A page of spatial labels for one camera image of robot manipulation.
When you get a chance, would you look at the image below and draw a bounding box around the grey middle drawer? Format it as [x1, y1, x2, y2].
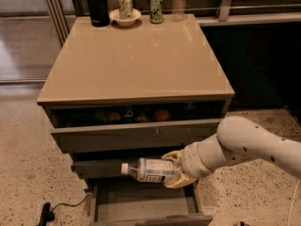
[71, 145, 189, 180]

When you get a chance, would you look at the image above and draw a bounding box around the green drink can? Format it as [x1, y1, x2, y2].
[150, 0, 164, 24]

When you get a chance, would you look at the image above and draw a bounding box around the green can in bowl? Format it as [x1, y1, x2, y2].
[118, 0, 133, 20]

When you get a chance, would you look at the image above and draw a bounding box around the tan top drawer cabinet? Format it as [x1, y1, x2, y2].
[37, 13, 236, 186]

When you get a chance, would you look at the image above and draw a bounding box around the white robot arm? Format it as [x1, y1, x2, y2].
[162, 116, 301, 188]

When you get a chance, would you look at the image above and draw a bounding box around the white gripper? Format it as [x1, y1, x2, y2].
[161, 142, 214, 188]

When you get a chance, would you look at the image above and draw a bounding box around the white ceramic bowl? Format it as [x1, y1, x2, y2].
[109, 9, 141, 27]

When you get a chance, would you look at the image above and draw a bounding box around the grey top drawer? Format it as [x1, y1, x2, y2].
[52, 106, 227, 153]

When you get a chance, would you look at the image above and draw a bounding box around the blue label plastic bottle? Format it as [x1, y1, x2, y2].
[121, 158, 177, 183]

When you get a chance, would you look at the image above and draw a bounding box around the black power plug cable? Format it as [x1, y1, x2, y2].
[37, 193, 94, 226]

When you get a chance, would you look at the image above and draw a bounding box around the grey bottom drawer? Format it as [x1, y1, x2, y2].
[89, 177, 213, 226]

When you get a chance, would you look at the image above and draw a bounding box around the grey drawer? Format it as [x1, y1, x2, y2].
[52, 106, 227, 153]
[89, 177, 213, 226]
[71, 145, 189, 180]

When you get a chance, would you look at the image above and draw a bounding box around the white cable on floor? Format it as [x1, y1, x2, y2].
[287, 177, 301, 226]

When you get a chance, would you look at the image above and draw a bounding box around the clear water bottle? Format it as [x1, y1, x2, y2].
[172, 0, 186, 22]

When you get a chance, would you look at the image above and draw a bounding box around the black insulated flask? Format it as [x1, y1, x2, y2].
[87, 0, 110, 27]

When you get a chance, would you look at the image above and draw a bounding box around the orange fruit in drawer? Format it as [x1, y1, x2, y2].
[154, 108, 171, 121]

